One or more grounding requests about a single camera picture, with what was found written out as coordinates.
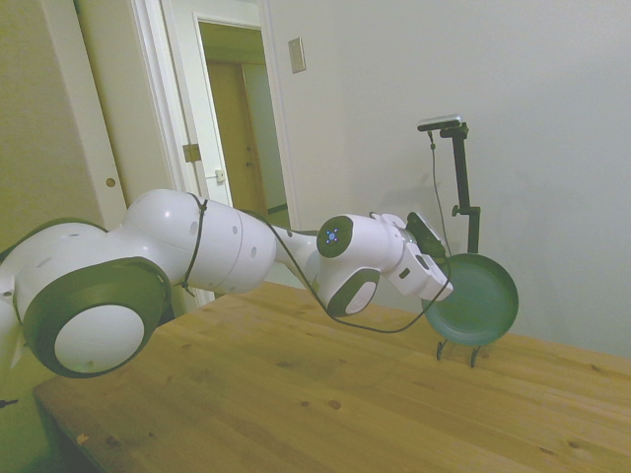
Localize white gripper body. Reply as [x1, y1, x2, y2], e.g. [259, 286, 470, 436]
[386, 241, 456, 303]

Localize round green plate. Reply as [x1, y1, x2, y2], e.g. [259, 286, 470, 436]
[420, 252, 521, 347]

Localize white door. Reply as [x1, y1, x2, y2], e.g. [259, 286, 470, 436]
[73, 0, 187, 237]

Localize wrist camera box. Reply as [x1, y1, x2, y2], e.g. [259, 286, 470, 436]
[405, 211, 448, 259]

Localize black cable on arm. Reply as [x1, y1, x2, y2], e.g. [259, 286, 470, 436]
[178, 193, 456, 334]

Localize black wire plate rack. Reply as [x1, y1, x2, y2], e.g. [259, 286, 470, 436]
[432, 335, 484, 371]

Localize grey camera cable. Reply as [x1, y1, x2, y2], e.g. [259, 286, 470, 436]
[427, 129, 452, 253]

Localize black camera stand pole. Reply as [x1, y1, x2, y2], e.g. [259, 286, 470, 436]
[438, 123, 483, 256]

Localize exterior camera bar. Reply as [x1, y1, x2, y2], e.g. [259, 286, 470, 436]
[416, 112, 465, 133]

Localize wall switch plate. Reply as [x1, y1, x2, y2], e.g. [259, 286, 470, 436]
[287, 36, 308, 76]

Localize white door frame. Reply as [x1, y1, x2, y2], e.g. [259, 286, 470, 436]
[130, 0, 302, 233]

